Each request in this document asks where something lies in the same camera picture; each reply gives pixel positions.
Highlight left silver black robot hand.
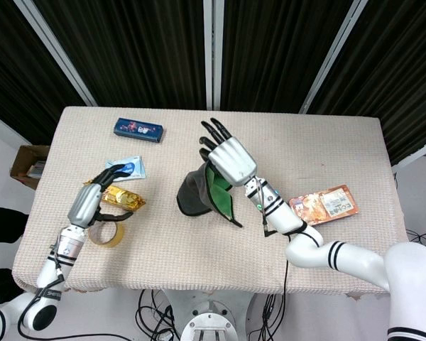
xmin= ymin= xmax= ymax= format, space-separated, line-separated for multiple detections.
xmin=67 ymin=163 xmax=134 ymax=229

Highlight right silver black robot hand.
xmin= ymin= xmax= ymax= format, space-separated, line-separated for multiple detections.
xmin=197 ymin=118 xmax=258 ymax=188

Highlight grey green cloth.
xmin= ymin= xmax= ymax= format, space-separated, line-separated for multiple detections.
xmin=176 ymin=161 xmax=244 ymax=229

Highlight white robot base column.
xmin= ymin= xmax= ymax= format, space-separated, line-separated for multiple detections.
xmin=162 ymin=288 xmax=253 ymax=341

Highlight gold foil snack pack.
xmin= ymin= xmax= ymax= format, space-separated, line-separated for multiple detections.
xmin=83 ymin=179 xmax=146 ymax=212

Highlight clear packing tape roll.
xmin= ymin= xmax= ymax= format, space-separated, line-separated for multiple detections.
xmin=87 ymin=220 xmax=126 ymax=249

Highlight light blue wet wipes pack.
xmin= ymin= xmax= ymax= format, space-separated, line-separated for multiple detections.
xmin=105 ymin=155 xmax=147 ymax=181

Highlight beige woven tablecloth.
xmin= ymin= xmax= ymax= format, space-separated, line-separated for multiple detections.
xmin=11 ymin=106 xmax=410 ymax=296

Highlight brown cardboard box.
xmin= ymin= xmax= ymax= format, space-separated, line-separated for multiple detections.
xmin=9 ymin=144 xmax=51 ymax=190

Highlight dark blue printed box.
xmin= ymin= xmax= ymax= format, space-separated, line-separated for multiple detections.
xmin=113 ymin=117 xmax=166 ymax=144

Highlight orange printed food packet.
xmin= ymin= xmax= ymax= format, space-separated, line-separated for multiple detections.
xmin=288 ymin=183 xmax=360 ymax=227

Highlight white metal frame post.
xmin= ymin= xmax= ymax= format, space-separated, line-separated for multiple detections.
xmin=202 ymin=0 xmax=225 ymax=110
xmin=298 ymin=0 xmax=369 ymax=114
xmin=13 ymin=0 xmax=98 ymax=107

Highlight black floor cable bundle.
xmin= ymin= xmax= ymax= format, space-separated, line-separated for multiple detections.
xmin=136 ymin=289 xmax=181 ymax=341

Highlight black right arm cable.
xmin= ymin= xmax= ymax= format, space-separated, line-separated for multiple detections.
xmin=262 ymin=259 xmax=290 ymax=341

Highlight black floor cables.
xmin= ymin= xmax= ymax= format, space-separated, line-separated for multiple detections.
xmin=406 ymin=228 xmax=426 ymax=246

